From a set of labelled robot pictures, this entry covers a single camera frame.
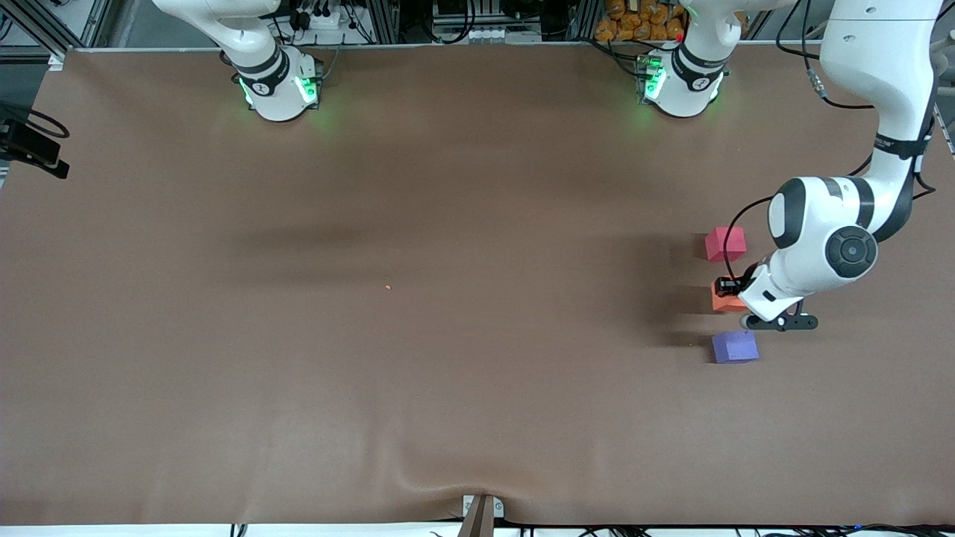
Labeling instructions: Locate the silver metal clamp bracket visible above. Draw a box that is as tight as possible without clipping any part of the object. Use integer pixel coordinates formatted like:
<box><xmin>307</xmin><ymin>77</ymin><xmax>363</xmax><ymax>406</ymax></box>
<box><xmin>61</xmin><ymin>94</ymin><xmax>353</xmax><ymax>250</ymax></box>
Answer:
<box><xmin>462</xmin><ymin>494</ymin><xmax>505</xmax><ymax>520</ymax></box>

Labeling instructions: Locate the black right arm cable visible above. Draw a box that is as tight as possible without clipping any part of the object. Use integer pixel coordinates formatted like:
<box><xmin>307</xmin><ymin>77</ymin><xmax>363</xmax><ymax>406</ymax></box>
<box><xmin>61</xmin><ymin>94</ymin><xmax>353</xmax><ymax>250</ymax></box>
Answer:
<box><xmin>0</xmin><ymin>101</ymin><xmax>71</xmax><ymax>141</ymax></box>

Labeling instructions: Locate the brown table cover cloth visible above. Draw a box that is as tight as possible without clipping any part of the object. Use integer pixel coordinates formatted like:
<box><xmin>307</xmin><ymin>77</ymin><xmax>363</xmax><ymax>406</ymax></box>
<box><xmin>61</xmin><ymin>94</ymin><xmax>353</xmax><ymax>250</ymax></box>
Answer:
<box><xmin>0</xmin><ymin>41</ymin><xmax>955</xmax><ymax>527</ymax></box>

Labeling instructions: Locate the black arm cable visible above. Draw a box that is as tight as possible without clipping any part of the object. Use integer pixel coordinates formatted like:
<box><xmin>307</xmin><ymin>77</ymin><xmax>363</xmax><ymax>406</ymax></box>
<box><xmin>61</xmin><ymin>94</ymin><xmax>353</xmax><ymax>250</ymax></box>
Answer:
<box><xmin>0</xmin><ymin>101</ymin><xmax>71</xmax><ymax>141</ymax></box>
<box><xmin>721</xmin><ymin>0</ymin><xmax>938</xmax><ymax>283</ymax></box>

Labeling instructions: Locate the aluminium frame post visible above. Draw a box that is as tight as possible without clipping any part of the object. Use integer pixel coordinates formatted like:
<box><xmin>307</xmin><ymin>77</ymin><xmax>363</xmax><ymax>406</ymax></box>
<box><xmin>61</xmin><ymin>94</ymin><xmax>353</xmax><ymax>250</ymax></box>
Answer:
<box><xmin>0</xmin><ymin>0</ymin><xmax>69</xmax><ymax>62</ymax></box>

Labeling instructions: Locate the bag of orange items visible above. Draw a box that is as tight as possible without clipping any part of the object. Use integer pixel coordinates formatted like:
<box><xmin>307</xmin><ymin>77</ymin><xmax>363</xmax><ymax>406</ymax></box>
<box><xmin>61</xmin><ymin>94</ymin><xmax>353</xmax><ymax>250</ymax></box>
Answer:
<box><xmin>594</xmin><ymin>0</ymin><xmax>686</xmax><ymax>43</ymax></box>

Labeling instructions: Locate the white power strip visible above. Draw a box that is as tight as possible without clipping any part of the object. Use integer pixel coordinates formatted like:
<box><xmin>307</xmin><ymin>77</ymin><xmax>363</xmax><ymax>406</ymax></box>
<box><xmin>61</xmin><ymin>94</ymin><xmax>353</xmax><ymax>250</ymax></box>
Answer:
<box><xmin>292</xmin><ymin>6</ymin><xmax>353</xmax><ymax>32</ymax></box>

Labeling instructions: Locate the brown wooden bar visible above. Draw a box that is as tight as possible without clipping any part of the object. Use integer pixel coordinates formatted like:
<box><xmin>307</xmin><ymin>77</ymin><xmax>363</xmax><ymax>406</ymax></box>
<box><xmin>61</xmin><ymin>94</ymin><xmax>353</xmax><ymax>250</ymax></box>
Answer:
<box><xmin>457</xmin><ymin>496</ymin><xmax>496</xmax><ymax>537</ymax></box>

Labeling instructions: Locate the red foam block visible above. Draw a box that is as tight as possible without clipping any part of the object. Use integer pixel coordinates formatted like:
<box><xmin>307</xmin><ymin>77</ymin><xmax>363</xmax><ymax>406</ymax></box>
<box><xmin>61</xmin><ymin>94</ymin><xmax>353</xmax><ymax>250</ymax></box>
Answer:
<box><xmin>704</xmin><ymin>227</ymin><xmax>748</xmax><ymax>263</ymax></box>

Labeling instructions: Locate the orange foam block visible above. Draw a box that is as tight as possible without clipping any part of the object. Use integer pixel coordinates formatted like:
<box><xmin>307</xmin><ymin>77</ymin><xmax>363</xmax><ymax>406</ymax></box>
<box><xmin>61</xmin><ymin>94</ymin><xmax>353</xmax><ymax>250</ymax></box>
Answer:
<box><xmin>710</xmin><ymin>287</ymin><xmax>750</xmax><ymax>313</ymax></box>

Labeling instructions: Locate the purple foam block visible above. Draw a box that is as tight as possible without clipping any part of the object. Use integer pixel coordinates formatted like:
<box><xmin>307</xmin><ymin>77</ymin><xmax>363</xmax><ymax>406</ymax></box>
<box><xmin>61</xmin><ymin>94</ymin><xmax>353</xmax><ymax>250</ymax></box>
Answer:
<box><xmin>711</xmin><ymin>330</ymin><xmax>760</xmax><ymax>365</ymax></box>

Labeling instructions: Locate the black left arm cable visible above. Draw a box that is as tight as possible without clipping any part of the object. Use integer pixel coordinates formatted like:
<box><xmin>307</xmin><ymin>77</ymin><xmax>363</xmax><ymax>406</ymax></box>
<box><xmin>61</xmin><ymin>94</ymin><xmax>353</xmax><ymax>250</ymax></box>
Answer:
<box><xmin>721</xmin><ymin>0</ymin><xmax>938</xmax><ymax>283</ymax></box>

